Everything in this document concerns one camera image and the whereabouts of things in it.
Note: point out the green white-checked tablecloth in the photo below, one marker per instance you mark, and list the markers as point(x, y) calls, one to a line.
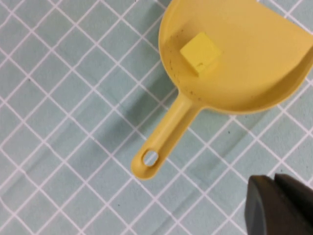
point(61, 98)

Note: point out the yellow plastic dustpan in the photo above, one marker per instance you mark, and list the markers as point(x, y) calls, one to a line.
point(244, 61)

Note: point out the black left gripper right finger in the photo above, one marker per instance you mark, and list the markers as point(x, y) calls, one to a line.
point(296, 185)

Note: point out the small yellow foam cube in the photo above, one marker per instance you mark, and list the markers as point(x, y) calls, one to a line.
point(199, 51)

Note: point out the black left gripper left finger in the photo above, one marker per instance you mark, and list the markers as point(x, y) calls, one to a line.
point(276, 210)

